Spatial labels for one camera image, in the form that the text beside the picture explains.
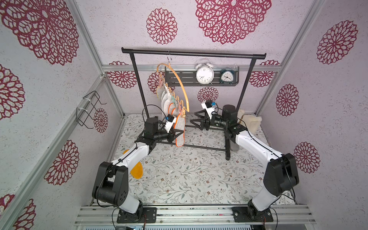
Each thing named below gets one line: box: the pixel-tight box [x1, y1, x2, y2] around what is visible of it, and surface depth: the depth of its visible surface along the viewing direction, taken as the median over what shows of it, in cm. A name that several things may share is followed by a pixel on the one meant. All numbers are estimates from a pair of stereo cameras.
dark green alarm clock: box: [219, 67, 235, 85], surface depth 92 cm
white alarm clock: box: [195, 58, 215, 86], surface depth 89 cm
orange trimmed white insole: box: [163, 99, 174, 115], surface depth 84 cm
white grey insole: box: [156, 81, 165, 101], surface depth 91 cm
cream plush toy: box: [237, 108, 263, 135], surface depth 105 cm
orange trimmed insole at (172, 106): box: [168, 102, 176, 115], surface depth 81 cm
